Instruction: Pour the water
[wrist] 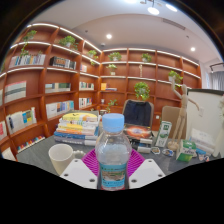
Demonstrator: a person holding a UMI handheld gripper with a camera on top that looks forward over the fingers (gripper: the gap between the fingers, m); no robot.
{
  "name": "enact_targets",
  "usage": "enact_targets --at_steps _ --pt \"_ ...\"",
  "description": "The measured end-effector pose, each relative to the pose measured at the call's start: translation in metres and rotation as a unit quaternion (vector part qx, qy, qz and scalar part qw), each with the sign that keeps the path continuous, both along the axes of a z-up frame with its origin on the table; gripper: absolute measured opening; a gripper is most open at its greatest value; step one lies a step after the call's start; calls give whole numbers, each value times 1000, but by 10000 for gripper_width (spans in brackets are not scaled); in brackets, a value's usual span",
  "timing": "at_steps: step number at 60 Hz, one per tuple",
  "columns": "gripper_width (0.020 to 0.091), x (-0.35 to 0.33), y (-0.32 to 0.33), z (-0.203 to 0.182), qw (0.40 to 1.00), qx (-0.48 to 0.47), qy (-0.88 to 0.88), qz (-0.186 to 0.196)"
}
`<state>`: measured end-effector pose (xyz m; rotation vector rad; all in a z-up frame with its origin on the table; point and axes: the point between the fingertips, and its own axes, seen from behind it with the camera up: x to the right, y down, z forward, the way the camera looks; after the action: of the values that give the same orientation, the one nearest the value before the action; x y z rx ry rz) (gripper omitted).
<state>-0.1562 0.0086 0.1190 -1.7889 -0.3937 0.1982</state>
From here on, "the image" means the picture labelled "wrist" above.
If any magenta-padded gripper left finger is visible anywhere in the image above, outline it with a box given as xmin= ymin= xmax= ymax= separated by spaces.
xmin=59 ymin=148 xmax=101 ymax=190

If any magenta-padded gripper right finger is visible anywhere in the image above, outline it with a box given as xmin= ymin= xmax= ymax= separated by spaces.
xmin=127 ymin=148 xmax=167 ymax=190

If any clear blue-capped water bottle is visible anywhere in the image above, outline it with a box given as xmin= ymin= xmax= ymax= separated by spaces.
xmin=94 ymin=112 xmax=133 ymax=192

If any small colourful badge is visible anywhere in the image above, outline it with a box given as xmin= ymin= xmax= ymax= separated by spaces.
xmin=150 ymin=146 xmax=162 ymax=155
xmin=196 ymin=151 xmax=211 ymax=163
xmin=161 ymin=148 xmax=175 ymax=158

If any white mug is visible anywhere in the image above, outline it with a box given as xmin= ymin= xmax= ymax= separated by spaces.
xmin=48 ymin=143 xmax=87 ymax=176

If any dark book stack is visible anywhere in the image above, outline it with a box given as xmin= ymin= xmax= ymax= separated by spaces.
xmin=123 ymin=123 xmax=155 ymax=154

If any green white drink carton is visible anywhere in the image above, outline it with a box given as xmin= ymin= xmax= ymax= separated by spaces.
xmin=154 ymin=120 xmax=173 ymax=148

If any colourful book stack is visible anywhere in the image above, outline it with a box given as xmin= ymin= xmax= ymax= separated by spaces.
xmin=53 ymin=111 xmax=101 ymax=147

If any beige chair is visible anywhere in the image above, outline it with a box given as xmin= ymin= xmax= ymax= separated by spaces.
xmin=160 ymin=105 xmax=188 ymax=140

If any dark chair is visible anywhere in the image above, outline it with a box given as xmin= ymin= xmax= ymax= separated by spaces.
xmin=121 ymin=99 xmax=155 ymax=128

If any wooden artist mannequin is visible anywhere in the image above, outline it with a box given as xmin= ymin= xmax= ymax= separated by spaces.
xmin=167 ymin=79 xmax=200 ymax=152

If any wooden shelf unit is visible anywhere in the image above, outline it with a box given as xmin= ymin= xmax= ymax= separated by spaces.
xmin=0 ymin=22 xmax=203 ymax=161

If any grey curtain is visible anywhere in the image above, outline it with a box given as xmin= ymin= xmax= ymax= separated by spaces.
xmin=209 ymin=70 xmax=224 ymax=91

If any ceiling air vent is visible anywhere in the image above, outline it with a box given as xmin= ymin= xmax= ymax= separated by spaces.
xmin=162 ymin=17 xmax=187 ymax=31

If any branched ceiling lamp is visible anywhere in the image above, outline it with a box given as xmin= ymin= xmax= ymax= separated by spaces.
xmin=124 ymin=0 xmax=179 ymax=16

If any black track light rail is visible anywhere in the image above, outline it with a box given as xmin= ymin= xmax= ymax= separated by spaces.
xmin=209 ymin=61 xmax=224 ymax=73

